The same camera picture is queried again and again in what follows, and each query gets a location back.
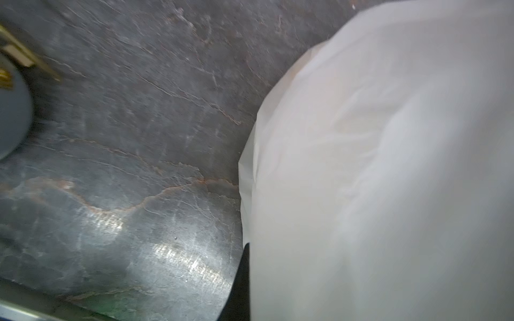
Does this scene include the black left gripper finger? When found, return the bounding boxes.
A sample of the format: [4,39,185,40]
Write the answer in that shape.
[218,243,250,321]

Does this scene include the white plastic bag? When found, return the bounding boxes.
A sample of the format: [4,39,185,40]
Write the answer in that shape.
[239,1,513,320]

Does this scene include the grey round alarm clock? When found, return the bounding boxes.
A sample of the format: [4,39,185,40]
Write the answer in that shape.
[1,26,61,159]

